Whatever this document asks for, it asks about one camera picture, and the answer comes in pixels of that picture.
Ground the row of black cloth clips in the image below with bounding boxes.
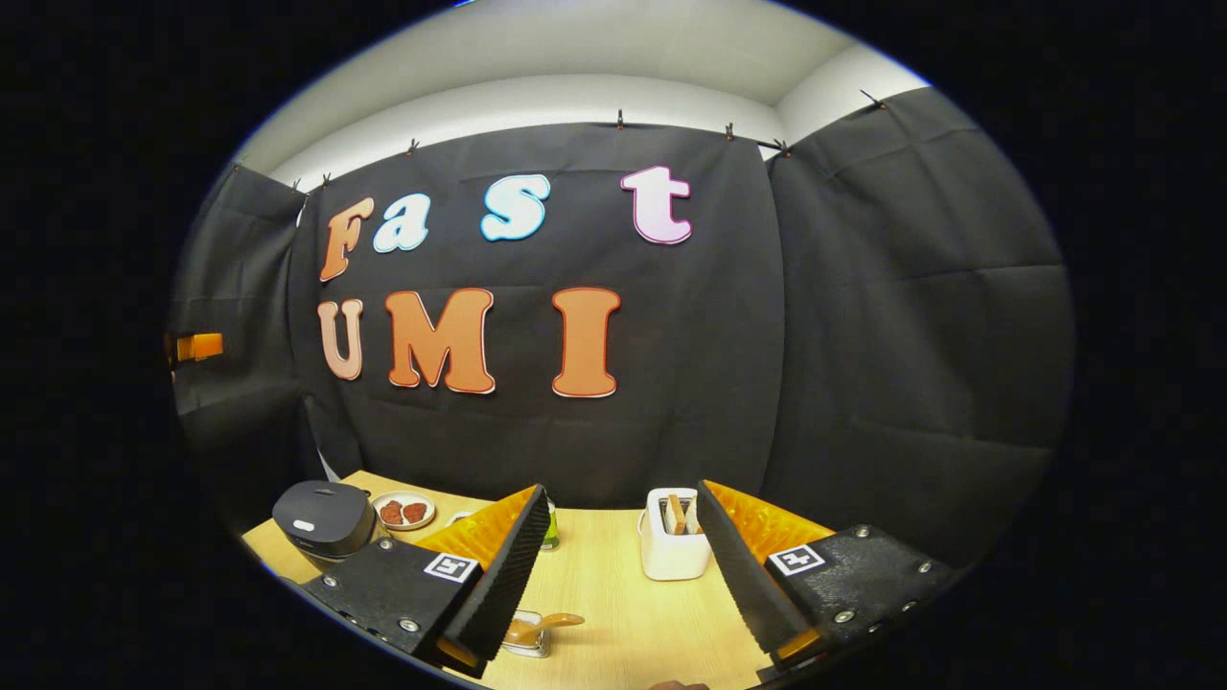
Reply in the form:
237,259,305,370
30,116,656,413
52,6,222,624
235,89,888,193

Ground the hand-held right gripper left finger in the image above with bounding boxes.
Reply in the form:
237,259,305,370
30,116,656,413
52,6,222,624
295,484,554,679

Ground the wooden spoon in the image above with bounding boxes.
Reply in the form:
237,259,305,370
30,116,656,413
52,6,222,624
505,612,587,646

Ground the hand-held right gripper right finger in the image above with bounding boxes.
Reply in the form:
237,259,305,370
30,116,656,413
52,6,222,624
694,479,958,683

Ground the black backdrop cloth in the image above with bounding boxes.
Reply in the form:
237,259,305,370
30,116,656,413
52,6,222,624
168,84,1075,566

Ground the dark rice cooker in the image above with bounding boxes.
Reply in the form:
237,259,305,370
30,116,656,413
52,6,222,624
272,480,380,562

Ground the round plate with red food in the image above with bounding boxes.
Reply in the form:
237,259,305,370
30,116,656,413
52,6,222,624
370,491,437,532

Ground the white toaster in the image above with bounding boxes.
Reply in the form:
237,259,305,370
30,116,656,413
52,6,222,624
637,487,712,582

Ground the wire chopstick holder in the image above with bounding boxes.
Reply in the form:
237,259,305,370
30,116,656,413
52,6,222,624
500,610,554,659

